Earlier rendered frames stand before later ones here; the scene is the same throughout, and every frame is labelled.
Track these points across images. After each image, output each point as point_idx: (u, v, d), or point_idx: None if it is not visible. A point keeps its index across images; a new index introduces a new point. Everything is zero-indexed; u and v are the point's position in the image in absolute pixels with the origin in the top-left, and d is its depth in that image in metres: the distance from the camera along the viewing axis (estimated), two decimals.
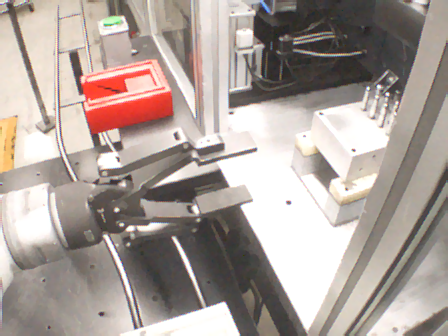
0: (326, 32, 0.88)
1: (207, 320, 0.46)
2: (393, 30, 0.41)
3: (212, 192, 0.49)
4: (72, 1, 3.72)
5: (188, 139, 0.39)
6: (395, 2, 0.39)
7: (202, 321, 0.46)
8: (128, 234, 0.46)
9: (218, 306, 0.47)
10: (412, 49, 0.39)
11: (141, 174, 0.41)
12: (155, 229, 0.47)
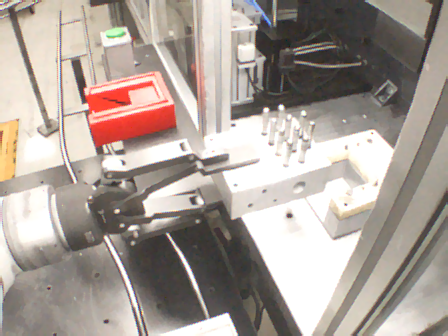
0: (326, 42, 0.90)
1: (211, 331, 0.48)
2: (392, 51, 0.42)
3: None
4: (73, 3, 3.73)
5: (194, 151, 0.40)
6: (395, 24, 0.40)
7: (206, 332, 0.47)
8: (131, 233, 0.46)
9: (221, 317, 0.49)
10: (411, 70, 0.40)
11: (145, 179, 0.42)
12: (158, 225, 0.47)
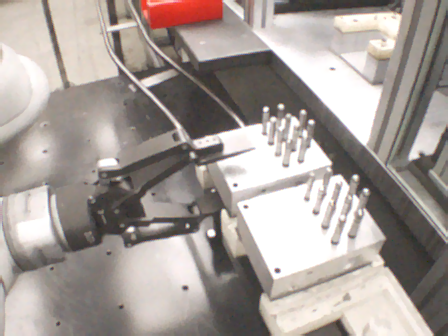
0: None
1: None
2: None
3: (213, 192, 0.49)
4: None
5: (187, 140, 0.39)
6: None
7: None
8: (129, 235, 0.46)
9: None
10: None
11: (141, 175, 0.41)
12: (156, 230, 0.47)
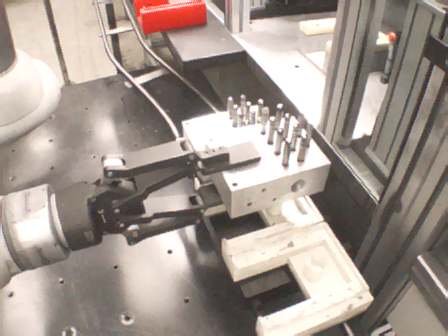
0: None
1: None
2: None
3: None
4: None
5: (195, 151, 0.40)
6: None
7: None
8: (131, 233, 0.46)
9: None
10: None
11: (145, 178, 0.42)
12: (157, 225, 0.47)
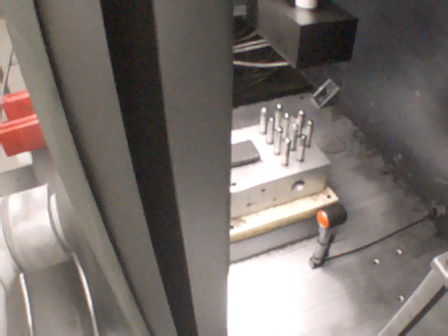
0: None
1: None
2: (273, 43, 0.36)
3: None
4: None
5: None
6: (272, 9, 0.34)
7: None
8: None
9: None
10: (291, 65, 0.34)
11: None
12: None
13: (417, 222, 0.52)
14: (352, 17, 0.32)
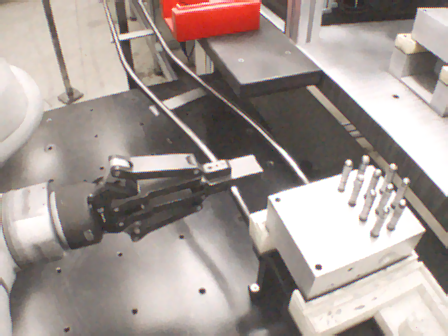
0: None
1: None
2: None
3: None
4: None
5: (199, 166, 0.42)
6: None
7: None
8: (133, 229, 0.46)
9: None
10: None
11: (148, 183, 0.42)
12: (158, 217, 0.46)
13: None
14: None
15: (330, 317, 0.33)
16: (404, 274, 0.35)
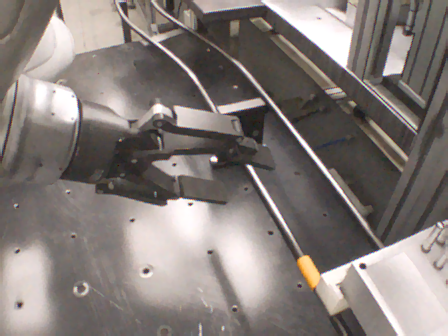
0: None
1: None
2: None
3: (196, 177, 0.48)
4: None
5: (243, 135, 0.38)
6: None
7: None
8: (107, 181, 0.40)
9: None
10: None
11: (175, 138, 0.37)
12: (133, 188, 0.43)
13: None
14: None
15: None
16: None
